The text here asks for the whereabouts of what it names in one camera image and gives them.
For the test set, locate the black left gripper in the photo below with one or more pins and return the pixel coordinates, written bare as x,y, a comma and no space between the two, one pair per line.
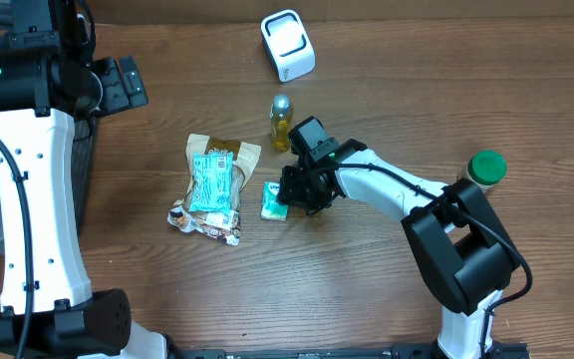
121,97

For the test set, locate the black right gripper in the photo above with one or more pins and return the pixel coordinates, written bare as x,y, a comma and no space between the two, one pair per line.
293,187

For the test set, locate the Kleenex tissue pack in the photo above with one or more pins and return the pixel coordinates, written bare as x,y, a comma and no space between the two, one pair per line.
271,208

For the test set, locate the yellow liquid bottle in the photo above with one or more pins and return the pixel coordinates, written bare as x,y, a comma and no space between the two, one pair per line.
281,115

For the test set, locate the brown teal snack bag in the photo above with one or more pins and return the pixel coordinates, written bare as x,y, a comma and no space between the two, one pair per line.
219,170

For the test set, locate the green lid jar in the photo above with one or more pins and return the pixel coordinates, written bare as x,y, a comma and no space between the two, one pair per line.
486,169

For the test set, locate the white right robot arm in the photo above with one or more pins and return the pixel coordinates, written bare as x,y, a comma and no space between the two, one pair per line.
462,250

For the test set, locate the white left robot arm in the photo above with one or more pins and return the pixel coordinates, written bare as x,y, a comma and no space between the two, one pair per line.
49,81

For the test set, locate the white barcode scanner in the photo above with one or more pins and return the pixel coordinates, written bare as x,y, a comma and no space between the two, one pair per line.
287,45

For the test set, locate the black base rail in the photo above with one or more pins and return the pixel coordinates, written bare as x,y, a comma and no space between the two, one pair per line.
396,351

